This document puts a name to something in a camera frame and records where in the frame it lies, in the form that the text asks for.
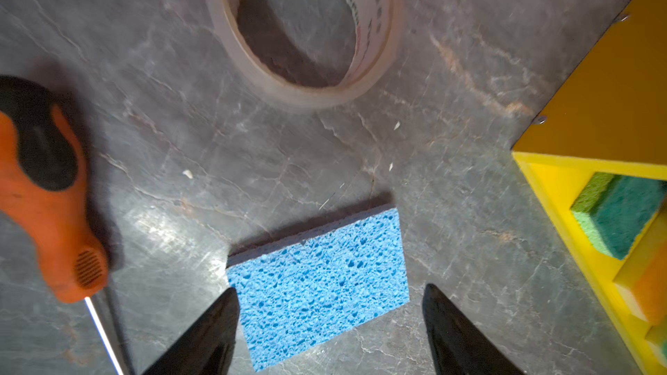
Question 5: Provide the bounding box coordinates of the red handled screwdriver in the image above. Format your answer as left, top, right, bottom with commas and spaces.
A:
1, 76, 130, 374

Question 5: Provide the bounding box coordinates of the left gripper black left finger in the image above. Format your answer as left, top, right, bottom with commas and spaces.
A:
145, 287, 240, 375

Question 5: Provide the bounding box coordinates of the dark green scouring sponge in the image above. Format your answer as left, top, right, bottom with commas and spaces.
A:
570, 172, 666, 260

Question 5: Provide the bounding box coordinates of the yellow pink blue shelf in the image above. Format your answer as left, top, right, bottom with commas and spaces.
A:
512, 0, 666, 374

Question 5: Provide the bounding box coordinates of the orange sponge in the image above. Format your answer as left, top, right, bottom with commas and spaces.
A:
613, 213, 666, 326

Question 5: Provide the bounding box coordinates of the blue sponge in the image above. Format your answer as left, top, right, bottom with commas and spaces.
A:
226, 205, 410, 372

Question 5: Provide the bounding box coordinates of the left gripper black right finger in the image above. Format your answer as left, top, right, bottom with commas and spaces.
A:
422, 283, 522, 374

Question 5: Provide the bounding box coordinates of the clear tape roll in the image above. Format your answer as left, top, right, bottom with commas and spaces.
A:
206, 0, 405, 111

